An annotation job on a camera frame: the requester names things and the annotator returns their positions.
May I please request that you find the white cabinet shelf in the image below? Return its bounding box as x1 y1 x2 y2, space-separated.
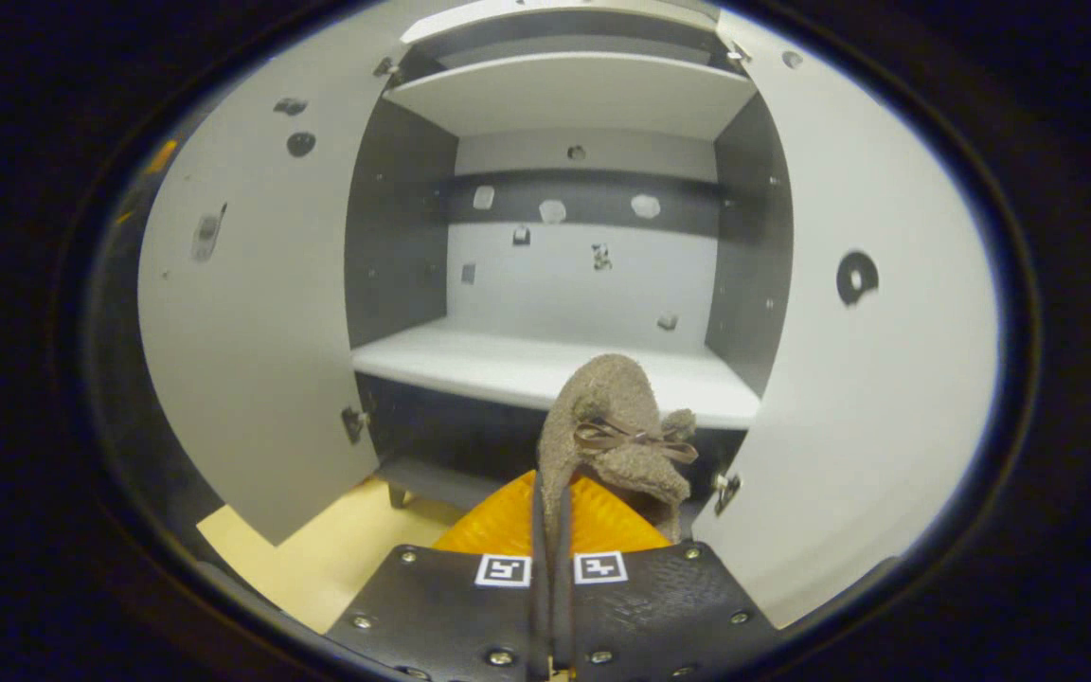
382 52 759 141

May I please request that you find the white and grey shoe cabinet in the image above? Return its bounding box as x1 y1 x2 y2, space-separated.
345 0 795 512

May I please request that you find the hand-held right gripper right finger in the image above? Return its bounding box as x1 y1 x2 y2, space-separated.
550 474 783 682

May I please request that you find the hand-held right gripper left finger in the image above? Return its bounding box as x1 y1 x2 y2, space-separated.
323 471 551 682

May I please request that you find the brown fuzzy shoe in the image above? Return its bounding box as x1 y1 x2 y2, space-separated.
536 353 700 569

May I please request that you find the white shoe cabinet door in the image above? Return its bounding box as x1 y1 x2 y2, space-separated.
692 9 1001 631
136 5 433 548

